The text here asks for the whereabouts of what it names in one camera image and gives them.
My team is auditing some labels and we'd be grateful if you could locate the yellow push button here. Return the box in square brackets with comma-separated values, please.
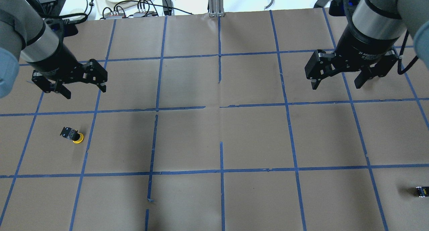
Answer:
[60, 127, 84, 144]

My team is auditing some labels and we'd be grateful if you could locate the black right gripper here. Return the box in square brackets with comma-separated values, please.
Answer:
[304, 30, 399, 82]

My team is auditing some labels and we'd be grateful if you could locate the aluminium frame post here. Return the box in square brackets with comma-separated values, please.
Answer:
[208, 0, 225, 18]

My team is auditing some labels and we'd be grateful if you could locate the black power adapter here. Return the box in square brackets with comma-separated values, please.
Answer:
[162, 0, 173, 16]

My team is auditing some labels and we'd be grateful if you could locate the button at table edge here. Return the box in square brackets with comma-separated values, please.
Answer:
[415, 186, 429, 198]

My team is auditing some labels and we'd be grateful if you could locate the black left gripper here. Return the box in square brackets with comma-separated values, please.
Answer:
[31, 50, 108, 99]

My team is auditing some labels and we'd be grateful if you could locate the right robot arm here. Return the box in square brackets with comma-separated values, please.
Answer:
[305, 0, 428, 90]

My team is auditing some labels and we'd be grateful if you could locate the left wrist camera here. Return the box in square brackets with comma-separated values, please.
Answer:
[44, 18, 78, 38]

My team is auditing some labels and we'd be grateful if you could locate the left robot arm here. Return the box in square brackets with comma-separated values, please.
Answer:
[0, 0, 108, 99]

